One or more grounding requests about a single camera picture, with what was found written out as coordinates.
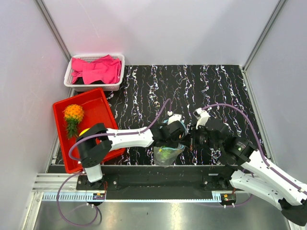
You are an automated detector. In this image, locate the orange fake carrot piece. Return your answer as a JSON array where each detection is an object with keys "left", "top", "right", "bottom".
[{"left": 63, "top": 104, "right": 84, "bottom": 139}]

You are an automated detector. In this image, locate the yellow fake banana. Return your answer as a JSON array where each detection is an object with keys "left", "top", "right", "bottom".
[{"left": 79, "top": 128, "right": 90, "bottom": 136}]

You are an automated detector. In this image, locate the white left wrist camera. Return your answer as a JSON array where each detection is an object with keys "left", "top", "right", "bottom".
[{"left": 167, "top": 111, "right": 182, "bottom": 125}]

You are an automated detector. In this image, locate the red plastic bin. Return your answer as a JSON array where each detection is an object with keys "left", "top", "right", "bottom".
[{"left": 53, "top": 88, "right": 118, "bottom": 173}]

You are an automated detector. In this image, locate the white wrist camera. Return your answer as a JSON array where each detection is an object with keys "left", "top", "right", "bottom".
[
  {"left": 167, "top": 111, "right": 182, "bottom": 125},
  {"left": 193, "top": 108, "right": 210, "bottom": 129}
]

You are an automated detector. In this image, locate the aluminium frame post right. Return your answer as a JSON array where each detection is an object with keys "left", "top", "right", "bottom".
[{"left": 242, "top": 0, "right": 288, "bottom": 71}]

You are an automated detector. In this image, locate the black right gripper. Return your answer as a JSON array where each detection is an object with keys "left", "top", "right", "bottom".
[{"left": 178, "top": 123, "right": 223, "bottom": 150}]

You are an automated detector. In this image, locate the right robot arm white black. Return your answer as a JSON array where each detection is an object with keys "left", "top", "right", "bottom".
[{"left": 190, "top": 119, "right": 307, "bottom": 227}]

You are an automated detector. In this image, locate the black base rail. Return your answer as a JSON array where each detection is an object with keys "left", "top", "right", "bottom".
[{"left": 76, "top": 165, "right": 241, "bottom": 191}]

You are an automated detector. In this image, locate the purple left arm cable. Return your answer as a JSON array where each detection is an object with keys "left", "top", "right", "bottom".
[{"left": 68, "top": 98, "right": 172, "bottom": 161}]

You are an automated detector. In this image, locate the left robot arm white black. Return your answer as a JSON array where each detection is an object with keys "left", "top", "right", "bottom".
[{"left": 76, "top": 121, "right": 186, "bottom": 190}]

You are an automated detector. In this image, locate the aluminium frame post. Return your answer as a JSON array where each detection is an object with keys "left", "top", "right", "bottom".
[
  {"left": 34, "top": 0, "right": 71, "bottom": 62},
  {"left": 242, "top": 0, "right": 288, "bottom": 71}
]

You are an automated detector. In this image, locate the pink cloth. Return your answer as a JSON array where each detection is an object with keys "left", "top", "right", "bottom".
[{"left": 71, "top": 55, "right": 122, "bottom": 84}]

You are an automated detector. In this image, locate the aluminium frame post left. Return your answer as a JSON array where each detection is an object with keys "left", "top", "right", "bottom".
[{"left": 34, "top": 0, "right": 71, "bottom": 62}]

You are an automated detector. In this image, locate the white plastic basket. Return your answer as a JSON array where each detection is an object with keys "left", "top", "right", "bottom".
[{"left": 64, "top": 53, "right": 125, "bottom": 92}]

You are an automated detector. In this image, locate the clear zip top bag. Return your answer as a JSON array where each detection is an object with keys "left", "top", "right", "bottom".
[{"left": 153, "top": 119, "right": 186, "bottom": 167}]

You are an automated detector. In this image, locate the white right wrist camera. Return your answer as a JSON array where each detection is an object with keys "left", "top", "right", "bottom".
[{"left": 193, "top": 108, "right": 210, "bottom": 129}]

